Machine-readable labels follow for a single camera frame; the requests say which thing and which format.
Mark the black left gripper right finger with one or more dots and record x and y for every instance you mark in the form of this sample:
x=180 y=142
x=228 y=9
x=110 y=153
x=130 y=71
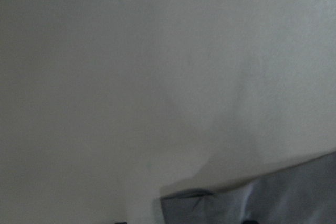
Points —
x=249 y=221

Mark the dark brown t-shirt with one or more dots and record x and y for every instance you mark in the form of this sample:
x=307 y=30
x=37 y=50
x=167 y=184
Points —
x=301 y=194

